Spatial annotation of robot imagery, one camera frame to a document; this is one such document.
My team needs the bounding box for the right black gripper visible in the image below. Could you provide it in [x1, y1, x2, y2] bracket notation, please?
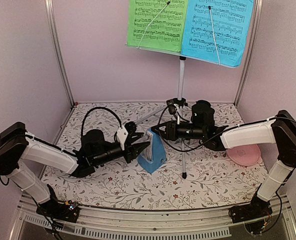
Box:
[153, 121, 206, 142]

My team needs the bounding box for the blue metronome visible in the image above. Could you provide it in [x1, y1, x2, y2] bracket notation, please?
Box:
[137, 128, 167, 174]

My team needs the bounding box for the white perforated music stand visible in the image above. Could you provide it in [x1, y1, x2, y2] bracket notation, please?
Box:
[124, 0, 241, 180]

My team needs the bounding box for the green sheet music page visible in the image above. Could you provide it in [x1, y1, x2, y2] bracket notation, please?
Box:
[125, 0, 190, 53]

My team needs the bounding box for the blue sheet music page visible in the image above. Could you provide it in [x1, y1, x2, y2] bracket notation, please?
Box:
[181, 0, 254, 68]

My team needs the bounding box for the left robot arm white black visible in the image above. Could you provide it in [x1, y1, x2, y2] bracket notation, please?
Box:
[0, 122, 150, 217]

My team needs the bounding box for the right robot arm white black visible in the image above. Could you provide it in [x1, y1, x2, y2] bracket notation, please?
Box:
[151, 100, 296, 218]

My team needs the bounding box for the dark blue mug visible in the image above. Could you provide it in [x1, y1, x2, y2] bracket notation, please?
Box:
[196, 100, 211, 107]

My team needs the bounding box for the pink plastic plate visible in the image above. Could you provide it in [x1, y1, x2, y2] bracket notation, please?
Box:
[226, 144, 261, 167]

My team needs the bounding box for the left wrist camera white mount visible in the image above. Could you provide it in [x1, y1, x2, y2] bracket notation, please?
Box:
[114, 125, 129, 151]

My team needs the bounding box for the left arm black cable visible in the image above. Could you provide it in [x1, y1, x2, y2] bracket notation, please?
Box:
[80, 107, 123, 141]

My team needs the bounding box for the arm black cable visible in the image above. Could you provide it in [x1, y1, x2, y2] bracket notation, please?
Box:
[80, 107, 123, 141]
[157, 107, 296, 218]

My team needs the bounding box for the front aluminium rail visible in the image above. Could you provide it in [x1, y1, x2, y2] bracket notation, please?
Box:
[12, 192, 296, 238]

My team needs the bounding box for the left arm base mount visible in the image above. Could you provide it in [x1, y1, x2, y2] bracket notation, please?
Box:
[36, 184, 80, 223]

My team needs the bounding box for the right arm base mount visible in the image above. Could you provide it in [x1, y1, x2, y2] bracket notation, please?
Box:
[228, 191, 273, 223]

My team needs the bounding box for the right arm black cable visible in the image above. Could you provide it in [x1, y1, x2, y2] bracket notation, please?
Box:
[157, 107, 296, 218]

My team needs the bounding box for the left aluminium frame post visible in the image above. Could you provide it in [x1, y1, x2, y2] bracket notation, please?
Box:
[44, 0, 75, 106]

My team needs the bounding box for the aluminium frame post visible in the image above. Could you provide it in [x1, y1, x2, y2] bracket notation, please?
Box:
[44, 0, 75, 106]
[233, 0, 263, 108]

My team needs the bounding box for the right aluminium frame post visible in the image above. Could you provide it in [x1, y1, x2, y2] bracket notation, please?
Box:
[233, 0, 263, 108]

